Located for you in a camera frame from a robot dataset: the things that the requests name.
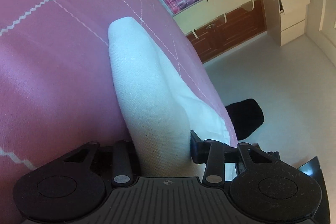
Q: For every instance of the black cloth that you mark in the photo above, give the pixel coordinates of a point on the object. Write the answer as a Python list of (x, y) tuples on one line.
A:
[(246, 116)]

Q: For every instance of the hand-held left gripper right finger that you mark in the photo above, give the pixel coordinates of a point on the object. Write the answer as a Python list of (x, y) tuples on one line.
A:
[(195, 146)]

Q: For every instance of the white pants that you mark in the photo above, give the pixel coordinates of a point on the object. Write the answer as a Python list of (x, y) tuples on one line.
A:
[(136, 82)]

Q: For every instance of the pink checked bedsheet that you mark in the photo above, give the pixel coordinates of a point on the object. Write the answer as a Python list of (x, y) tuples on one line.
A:
[(52, 56)]

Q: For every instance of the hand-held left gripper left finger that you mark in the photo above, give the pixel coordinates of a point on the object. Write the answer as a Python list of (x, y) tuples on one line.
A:
[(122, 158)]

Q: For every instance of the brown wooden cabinet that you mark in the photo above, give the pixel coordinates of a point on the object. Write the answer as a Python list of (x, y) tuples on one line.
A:
[(231, 29)]

